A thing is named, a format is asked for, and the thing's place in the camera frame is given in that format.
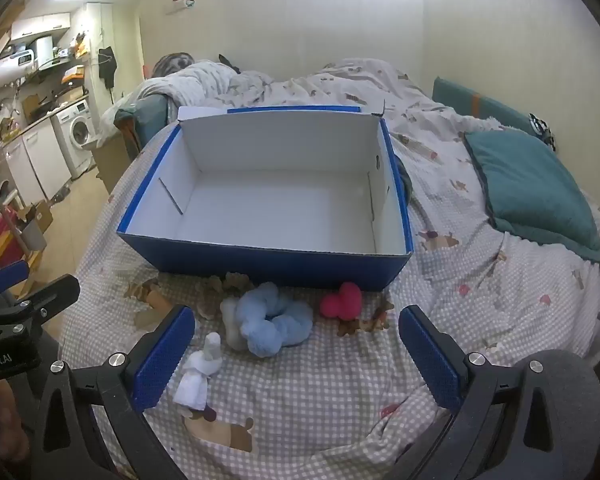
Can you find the wall sticker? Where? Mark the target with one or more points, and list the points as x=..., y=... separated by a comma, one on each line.
x=182, y=2

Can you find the grey striped plush blanket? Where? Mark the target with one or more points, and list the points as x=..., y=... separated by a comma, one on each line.
x=172, y=64

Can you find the teal pillow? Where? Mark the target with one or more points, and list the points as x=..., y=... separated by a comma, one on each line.
x=535, y=190

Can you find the black and white small object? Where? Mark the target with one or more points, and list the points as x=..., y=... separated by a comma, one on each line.
x=543, y=129

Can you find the white washing machine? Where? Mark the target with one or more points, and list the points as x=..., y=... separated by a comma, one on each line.
x=77, y=130

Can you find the cardboard box on floor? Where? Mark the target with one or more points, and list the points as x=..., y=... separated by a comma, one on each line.
x=39, y=215

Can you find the person's left hand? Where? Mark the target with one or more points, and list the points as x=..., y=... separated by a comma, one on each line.
x=5, y=415

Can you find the white water heater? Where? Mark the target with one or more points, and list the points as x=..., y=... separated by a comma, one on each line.
x=15, y=67

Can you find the teal cushion with orange stripe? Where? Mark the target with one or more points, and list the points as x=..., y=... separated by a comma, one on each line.
x=480, y=105

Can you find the brown plush bow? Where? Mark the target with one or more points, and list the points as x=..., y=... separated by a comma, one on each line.
x=232, y=282

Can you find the black hanging garment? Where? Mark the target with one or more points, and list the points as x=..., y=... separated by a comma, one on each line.
x=107, y=66

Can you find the blue cardboard box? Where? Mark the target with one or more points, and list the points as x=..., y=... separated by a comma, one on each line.
x=280, y=200

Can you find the printed checked blanket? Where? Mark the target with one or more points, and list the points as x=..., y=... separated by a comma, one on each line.
x=330, y=370

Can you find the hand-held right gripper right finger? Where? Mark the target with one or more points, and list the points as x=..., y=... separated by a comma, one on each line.
x=430, y=360

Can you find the teal sofa armrest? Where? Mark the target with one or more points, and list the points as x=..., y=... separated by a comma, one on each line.
x=142, y=120

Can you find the beige plush bone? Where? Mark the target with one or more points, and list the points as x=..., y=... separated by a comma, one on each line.
x=228, y=322

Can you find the red plush heart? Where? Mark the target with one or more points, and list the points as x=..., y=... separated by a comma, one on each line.
x=341, y=301

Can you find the white kitchen cabinet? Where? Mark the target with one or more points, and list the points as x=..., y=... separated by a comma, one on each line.
x=32, y=160

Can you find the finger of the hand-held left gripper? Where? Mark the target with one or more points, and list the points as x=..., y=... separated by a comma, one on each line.
x=5, y=277
x=35, y=302

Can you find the blue and white plush toy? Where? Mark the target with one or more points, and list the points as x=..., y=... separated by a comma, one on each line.
x=275, y=322

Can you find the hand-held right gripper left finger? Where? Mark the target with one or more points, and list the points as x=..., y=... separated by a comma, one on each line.
x=162, y=360

